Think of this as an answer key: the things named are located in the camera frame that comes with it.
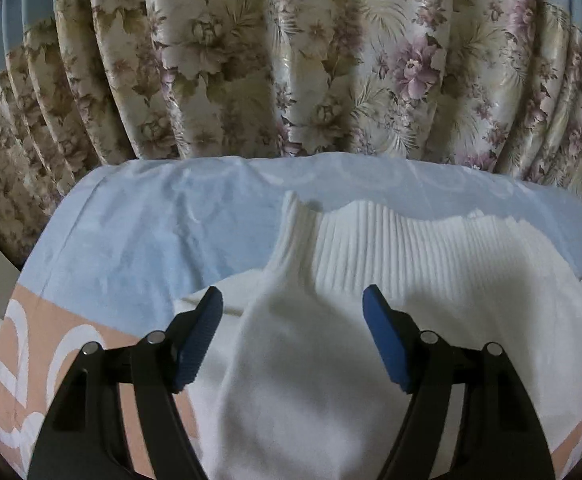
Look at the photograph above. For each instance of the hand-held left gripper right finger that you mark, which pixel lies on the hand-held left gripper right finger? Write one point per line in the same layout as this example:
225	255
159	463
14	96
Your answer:
386	340

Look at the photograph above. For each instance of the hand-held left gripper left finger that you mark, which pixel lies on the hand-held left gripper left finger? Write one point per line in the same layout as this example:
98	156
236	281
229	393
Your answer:
198	340

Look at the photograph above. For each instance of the white knit sweater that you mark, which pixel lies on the white knit sweater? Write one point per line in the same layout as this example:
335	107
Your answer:
321	385

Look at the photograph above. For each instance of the peach and blue printed blanket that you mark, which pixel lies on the peach and blue printed blanket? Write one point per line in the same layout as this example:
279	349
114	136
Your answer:
121	220

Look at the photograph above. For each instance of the blue curtain with floral band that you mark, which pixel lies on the blue curtain with floral band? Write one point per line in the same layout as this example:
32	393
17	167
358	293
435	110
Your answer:
296	60

